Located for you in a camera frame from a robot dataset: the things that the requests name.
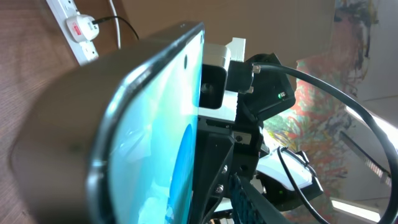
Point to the white charger plug adapter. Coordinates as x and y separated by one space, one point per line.
82 28

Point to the white power strip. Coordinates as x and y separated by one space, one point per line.
84 52

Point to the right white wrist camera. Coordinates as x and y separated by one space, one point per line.
216 102

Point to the smartphone with cyan screen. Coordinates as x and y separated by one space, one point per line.
114 140

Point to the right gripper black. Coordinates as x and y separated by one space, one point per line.
222 151

